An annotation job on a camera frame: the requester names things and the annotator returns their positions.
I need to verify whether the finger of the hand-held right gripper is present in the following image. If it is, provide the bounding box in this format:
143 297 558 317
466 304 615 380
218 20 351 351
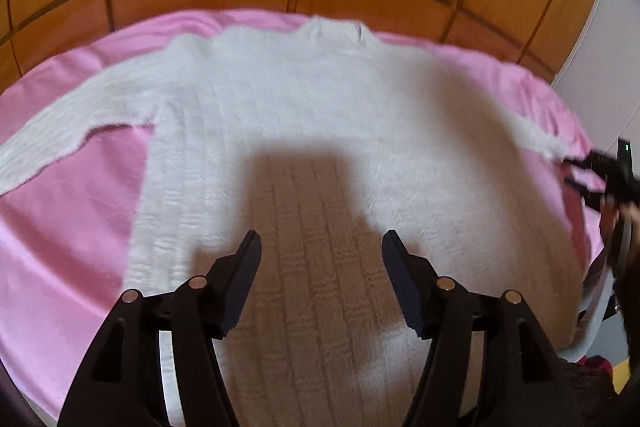
567 177 610 212
564 153 601 174

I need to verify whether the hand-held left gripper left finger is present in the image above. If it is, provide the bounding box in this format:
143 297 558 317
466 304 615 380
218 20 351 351
57 230 263 427

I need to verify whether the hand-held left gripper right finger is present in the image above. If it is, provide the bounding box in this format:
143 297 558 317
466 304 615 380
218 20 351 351
382 230 584 427

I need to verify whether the white knitted sweater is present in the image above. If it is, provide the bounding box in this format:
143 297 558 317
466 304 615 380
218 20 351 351
0 17 588 427

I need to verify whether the person's right hand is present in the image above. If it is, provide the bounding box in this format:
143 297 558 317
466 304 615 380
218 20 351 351
599 198 640 269

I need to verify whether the white cloth strip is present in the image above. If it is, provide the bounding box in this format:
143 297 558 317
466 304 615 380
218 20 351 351
567 252 623 358

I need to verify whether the pink bed sheet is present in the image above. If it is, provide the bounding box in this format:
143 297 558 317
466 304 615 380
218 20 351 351
0 9 608 423

